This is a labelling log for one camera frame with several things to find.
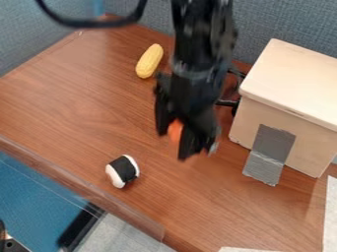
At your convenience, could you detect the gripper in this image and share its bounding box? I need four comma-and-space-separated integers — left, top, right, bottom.
151, 67, 234, 161

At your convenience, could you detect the orange toy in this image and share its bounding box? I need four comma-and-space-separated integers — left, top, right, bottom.
166, 118, 186, 144

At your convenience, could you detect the cream wooden box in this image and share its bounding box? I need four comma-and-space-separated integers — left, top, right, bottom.
228, 37, 337, 179

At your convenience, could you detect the black and white toy sushi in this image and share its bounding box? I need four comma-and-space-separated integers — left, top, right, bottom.
103, 154, 141, 190

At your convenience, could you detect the yellow toy corn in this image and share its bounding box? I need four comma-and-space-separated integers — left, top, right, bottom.
134, 43, 165, 80

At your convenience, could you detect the grey tape strip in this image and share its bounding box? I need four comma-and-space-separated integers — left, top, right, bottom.
240, 123, 298, 188

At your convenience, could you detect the black cable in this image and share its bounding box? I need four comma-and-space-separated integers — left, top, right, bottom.
34, 0, 149, 29

